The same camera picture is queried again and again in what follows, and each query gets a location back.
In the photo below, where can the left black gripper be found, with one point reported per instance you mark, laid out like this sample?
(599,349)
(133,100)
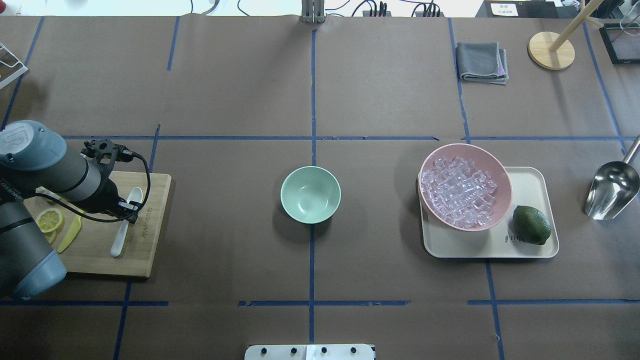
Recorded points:
(108,194)

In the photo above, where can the white plastic spoon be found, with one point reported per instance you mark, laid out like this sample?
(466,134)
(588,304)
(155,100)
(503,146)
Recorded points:
(135,194)

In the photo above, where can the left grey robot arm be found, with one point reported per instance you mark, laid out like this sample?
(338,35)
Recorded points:
(35,161)

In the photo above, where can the mint green bowl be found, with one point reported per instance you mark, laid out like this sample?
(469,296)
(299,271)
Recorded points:
(310,194)

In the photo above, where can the clear ice cubes pile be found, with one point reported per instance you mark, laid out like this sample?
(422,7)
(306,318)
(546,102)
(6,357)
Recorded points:
(458,192)

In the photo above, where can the pink bowl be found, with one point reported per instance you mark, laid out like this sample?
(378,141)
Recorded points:
(484,161)

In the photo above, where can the metal ice scoop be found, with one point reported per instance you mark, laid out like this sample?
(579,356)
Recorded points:
(614,186)

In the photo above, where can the yellow plastic knife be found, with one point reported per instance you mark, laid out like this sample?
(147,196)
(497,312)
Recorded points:
(71,234)

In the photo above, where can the bamboo cutting board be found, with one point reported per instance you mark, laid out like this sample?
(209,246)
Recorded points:
(90,251)

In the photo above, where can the black power strip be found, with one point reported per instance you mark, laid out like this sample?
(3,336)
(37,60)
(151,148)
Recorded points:
(376,9)

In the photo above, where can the folded grey cloth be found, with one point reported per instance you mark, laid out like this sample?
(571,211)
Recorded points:
(482,62)

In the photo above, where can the green lime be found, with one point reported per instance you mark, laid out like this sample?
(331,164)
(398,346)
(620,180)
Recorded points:
(530,225)

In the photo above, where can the cream plastic tray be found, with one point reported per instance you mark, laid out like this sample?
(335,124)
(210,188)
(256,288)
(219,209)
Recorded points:
(528,189)

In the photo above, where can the black box with label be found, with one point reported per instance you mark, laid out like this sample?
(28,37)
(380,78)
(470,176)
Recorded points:
(534,9)

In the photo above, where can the wooden stand with pole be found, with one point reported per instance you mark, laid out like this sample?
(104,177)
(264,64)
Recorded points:
(553,51)

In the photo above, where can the black framed tray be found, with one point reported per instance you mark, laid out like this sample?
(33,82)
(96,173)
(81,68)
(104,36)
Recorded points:
(622,42)

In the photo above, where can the white wire rack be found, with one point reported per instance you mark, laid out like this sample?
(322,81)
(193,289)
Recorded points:
(11,68)

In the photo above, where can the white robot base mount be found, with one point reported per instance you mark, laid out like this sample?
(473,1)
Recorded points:
(340,351)

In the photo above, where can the metal camera post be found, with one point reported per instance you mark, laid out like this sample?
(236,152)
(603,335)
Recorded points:
(313,12)

